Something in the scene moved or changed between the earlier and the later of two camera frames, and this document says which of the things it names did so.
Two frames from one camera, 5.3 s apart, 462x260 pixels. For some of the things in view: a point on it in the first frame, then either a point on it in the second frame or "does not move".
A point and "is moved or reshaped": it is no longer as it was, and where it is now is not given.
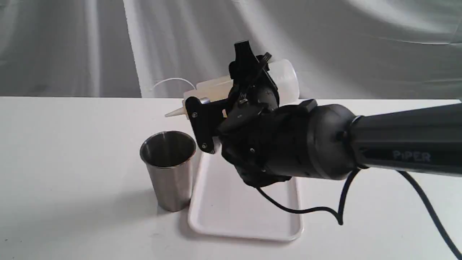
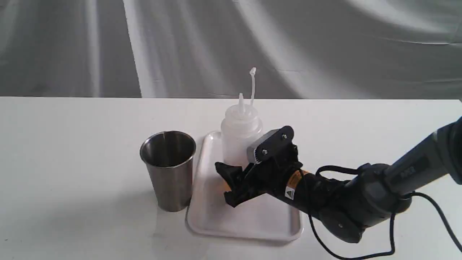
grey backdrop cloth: [341, 49] does not move
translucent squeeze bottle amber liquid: [284, 73] is moved or reshaped
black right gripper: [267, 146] -> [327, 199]
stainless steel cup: [169, 156] does not move
